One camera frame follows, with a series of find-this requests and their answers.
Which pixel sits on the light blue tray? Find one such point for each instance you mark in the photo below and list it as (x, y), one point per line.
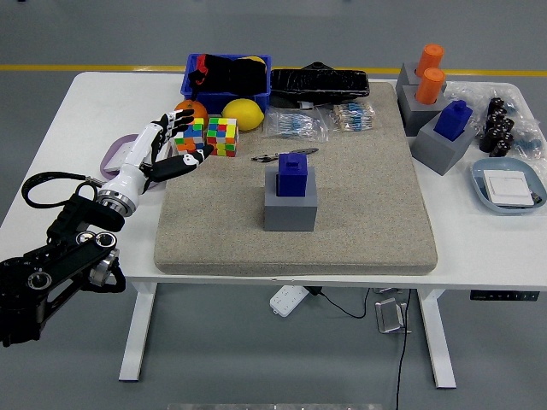
(480, 188)

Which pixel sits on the grey-brown table mat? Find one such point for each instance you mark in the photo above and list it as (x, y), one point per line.
(363, 213)

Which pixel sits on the black metal hand tool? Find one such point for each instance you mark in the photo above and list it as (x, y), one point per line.
(262, 158)

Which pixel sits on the orange fruit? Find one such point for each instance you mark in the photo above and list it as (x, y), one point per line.
(190, 104)

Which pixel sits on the clear bag of blue components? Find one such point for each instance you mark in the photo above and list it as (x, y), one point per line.
(532, 143)

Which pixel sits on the clear bag of black capacitors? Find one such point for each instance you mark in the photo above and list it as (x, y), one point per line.
(495, 132)

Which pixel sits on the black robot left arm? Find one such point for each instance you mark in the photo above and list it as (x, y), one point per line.
(64, 256)

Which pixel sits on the grey seal holder block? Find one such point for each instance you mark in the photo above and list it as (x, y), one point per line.
(406, 77)
(290, 215)
(440, 154)
(416, 117)

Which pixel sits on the black keyboard in plastic wrap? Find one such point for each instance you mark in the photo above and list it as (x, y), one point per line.
(320, 85)

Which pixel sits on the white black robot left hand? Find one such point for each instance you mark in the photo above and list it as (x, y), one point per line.
(137, 154)

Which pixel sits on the clear bag of blue resistors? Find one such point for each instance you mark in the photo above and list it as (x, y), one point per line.
(295, 126)

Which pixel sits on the black plastic mount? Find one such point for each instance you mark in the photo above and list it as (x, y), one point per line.
(319, 65)

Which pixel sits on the white switch panel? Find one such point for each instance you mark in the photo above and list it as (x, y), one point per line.
(508, 188)

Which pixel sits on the yellow lemon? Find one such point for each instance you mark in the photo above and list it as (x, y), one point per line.
(242, 114)

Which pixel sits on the orange cylinder seal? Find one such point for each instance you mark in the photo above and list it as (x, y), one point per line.
(431, 57)
(429, 87)

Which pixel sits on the silver metal bracket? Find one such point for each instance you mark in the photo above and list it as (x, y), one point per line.
(389, 316)

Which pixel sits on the white table leg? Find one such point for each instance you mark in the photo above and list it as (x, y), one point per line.
(438, 341)
(139, 333)

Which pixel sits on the white power strip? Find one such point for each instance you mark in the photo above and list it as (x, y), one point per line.
(287, 301)

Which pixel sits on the blue square seal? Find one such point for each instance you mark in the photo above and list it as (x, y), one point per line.
(453, 121)
(292, 179)

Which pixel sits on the multicolour puzzle cube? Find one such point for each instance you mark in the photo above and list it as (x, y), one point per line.
(194, 137)
(221, 136)

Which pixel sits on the white switch plate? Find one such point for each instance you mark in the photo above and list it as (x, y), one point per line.
(119, 157)

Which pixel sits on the black cloth bag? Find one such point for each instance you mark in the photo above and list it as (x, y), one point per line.
(235, 77)

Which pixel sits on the black table control panel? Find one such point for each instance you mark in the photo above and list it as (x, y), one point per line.
(504, 295)

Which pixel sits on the blue plastic bin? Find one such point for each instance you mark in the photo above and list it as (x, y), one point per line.
(213, 99)

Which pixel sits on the clear plastic bag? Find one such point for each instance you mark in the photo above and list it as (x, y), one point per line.
(468, 91)

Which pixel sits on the clear bag of tan resistors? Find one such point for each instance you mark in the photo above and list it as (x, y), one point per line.
(352, 116)

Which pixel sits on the yellow item in bin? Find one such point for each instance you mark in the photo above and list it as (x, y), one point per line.
(255, 58)

